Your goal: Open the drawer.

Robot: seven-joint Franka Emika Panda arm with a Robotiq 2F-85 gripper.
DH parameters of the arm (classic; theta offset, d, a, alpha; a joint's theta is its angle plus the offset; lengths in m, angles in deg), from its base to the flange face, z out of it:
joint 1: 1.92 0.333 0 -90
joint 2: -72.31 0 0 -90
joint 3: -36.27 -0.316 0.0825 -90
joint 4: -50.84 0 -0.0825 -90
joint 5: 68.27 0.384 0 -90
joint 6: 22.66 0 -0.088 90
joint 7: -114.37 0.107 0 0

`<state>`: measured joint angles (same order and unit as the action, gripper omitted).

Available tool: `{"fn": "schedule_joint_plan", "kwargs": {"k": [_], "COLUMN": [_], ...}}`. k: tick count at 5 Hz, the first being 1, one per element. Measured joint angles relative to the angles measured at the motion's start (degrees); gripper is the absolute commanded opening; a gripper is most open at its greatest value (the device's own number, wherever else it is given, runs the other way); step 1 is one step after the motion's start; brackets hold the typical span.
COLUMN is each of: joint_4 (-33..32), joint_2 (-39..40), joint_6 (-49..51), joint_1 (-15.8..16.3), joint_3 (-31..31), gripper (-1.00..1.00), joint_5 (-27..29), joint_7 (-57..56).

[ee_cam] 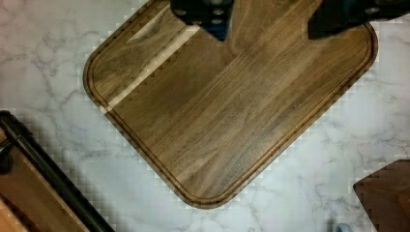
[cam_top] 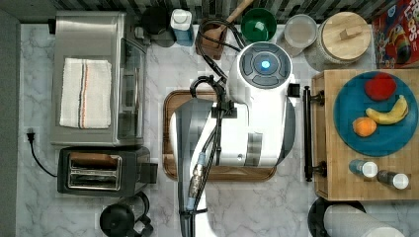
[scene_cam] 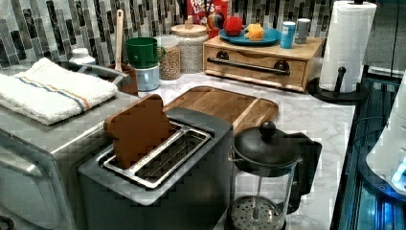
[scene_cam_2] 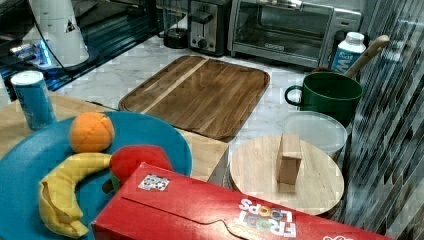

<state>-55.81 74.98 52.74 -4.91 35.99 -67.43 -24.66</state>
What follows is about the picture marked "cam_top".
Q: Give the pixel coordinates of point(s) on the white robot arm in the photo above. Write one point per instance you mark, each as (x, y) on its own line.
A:
(245, 119)

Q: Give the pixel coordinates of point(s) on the wooden drawer cabinet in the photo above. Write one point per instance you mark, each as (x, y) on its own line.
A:
(340, 183)

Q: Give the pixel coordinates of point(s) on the yellow plush banana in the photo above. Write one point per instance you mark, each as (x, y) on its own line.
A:
(398, 112)

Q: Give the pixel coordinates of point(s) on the stainless steel toaster oven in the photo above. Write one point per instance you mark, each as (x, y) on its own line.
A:
(103, 36)

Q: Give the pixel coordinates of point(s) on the white blue milk bottle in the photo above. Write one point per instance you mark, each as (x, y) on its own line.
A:
(181, 24)

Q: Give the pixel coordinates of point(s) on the blue round plate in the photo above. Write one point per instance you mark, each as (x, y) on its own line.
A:
(351, 104)

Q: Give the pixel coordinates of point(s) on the dark shaker white cap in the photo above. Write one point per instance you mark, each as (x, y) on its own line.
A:
(397, 180)

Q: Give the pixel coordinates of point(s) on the orange plush fruit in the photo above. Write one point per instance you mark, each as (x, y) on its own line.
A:
(364, 126)

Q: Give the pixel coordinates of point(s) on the wooden spoon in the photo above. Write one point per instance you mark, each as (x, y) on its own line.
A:
(227, 21)

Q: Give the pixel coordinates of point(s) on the white striped dish towel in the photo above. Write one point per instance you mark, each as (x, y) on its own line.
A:
(86, 93)

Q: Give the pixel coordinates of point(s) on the red plush apple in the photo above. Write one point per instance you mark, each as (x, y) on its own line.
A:
(380, 87)

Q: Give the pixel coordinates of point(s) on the green mug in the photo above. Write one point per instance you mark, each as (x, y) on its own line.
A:
(258, 24)

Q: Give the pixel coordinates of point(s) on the canister with wooden lid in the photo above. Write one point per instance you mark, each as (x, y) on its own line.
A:
(342, 39)

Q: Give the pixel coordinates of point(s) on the black coffee grinder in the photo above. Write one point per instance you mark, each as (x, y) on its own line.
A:
(155, 27)

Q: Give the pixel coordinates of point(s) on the black slot toaster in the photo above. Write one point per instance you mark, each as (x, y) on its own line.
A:
(105, 171)

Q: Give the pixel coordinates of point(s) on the brown utensil holder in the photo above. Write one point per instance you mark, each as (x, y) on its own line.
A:
(209, 39)

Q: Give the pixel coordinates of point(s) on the black kettle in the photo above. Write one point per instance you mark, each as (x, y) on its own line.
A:
(128, 217)

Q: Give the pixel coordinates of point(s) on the wooden serving tray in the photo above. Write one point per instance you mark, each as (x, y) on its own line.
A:
(174, 132)

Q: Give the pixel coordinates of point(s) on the red Froot Loops cereal box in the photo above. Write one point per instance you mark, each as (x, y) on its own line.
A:
(396, 35)

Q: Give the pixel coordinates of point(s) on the blue shaker white cap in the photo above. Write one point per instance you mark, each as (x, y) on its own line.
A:
(363, 168)

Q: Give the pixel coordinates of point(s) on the white paper towel roll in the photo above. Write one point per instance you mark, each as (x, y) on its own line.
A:
(346, 219)

